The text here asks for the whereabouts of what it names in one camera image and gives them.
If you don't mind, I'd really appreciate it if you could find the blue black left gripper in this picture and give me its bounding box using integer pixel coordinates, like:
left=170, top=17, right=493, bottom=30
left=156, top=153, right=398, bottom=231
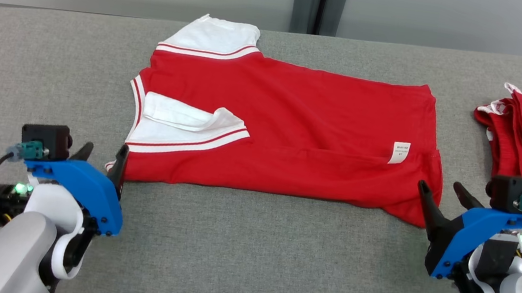
left=16, top=131, right=133, bottom=239

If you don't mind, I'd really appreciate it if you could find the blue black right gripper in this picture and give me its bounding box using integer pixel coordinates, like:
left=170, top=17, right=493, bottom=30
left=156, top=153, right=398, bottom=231
left=405, top=176, right=522, bottom=290

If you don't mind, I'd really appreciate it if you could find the red jersey with white sleeves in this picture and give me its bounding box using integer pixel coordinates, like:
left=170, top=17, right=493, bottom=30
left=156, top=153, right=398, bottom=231
left=103, top=4, right=462, bottom=230

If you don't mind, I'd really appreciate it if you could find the grey fabric upholstered bench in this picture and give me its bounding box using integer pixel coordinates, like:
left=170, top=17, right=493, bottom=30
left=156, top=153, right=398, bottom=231
left=0, top=0, right=522, bottom=293

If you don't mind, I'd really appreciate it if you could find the grey cylindrical post stopper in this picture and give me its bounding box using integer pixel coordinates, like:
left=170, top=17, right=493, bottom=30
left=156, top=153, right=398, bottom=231
left=322, top=0, right=348, bottom=38
left=289, top=0, right=314, bottom=35

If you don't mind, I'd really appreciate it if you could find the grey metal partition post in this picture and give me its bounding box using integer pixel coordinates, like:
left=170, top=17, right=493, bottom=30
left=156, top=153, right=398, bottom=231
left=303, top=0, right=340, bottom=38

